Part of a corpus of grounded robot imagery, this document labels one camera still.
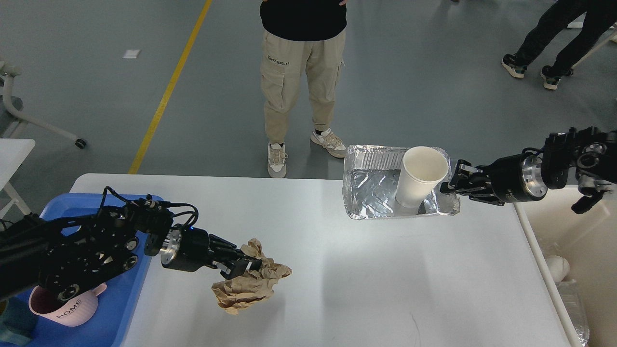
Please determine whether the brown paper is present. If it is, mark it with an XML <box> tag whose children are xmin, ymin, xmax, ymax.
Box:
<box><xmin>211</xmin><ymin>239</ymin><xmax>292</xmax><ymax>315</ymax></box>

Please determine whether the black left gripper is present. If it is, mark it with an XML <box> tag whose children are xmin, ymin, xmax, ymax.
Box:
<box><xmin>160</xmin><ymin>227</ymin><xmax>262</xmax><ymax>280</ymax></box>

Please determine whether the white side table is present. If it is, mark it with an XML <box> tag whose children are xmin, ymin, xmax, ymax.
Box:
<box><xmin>0</xmin><ymin>138</ymin><xmax>36</xmax><ymax>218</ymax></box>

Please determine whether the person in beige trousers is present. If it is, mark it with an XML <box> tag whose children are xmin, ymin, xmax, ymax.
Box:
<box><xmin>259</xmin><ymin>0</ymin><xmax>348</xmax><ymax>178</ymax></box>

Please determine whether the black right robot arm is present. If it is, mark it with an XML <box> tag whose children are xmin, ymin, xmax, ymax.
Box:
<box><xmin>439</xmin><ymin>127</ymin><xmax>617</xmax><ymax>214</ymax></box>

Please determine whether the clear plastic bottle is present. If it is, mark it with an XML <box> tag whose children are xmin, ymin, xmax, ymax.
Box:
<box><xmin>555</xmin><ymin>280</ymin><xmax>590</xmax><ymax>347</ymax></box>

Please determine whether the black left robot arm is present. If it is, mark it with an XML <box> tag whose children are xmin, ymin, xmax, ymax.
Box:
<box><xmin>0</xmin><ymin>187</ymin><xmax>262</xmax><ymax>303</ymax></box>

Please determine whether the bystander in dark trousers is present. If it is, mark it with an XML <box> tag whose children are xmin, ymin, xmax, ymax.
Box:
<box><xmin>501</xmin><ymin>0</ymin><xmax>617</xmax><ymax>91</ymax></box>

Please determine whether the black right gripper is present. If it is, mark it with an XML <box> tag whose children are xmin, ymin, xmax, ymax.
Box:
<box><xmin>439</xmin><ymin>154</ymin><xmax>548</xmax><ymax>206</ymax></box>

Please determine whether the pink ribbed mug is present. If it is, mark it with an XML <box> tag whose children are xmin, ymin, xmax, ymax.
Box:
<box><xmin>28</xmin><ymin>283</ymin><xmax>107</xmax><ymax>327</ymax></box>

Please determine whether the white paper cup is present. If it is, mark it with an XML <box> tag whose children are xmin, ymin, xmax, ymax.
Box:
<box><xmin>395</xmin><ymin>147</ymin><xmax>449</xmax><ymax>209</ymax></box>

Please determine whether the beige plastic bin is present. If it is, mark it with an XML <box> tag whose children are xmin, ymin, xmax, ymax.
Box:
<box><xmin>515</xmin><ymin>185</ymin><xmax>617</xmax><ymax>347</ymax></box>

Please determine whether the grey chair base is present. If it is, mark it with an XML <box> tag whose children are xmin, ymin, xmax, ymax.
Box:
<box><xmin>0</xmin><ymin>58</ymin><xmax>88</xmax><ymax>149</ymax></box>

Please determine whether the blue plastic tray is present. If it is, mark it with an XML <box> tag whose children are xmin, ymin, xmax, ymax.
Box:
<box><xmin>0</xmin><ymin>193</ymin><xmax>151</xmax><ymax>347</ymax></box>

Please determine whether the aluminium foil tray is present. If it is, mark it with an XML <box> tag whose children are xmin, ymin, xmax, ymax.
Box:
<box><xmin>342</xmin><ymin>145</ymin><xmax>461</xmax><ymax>220</ymax></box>

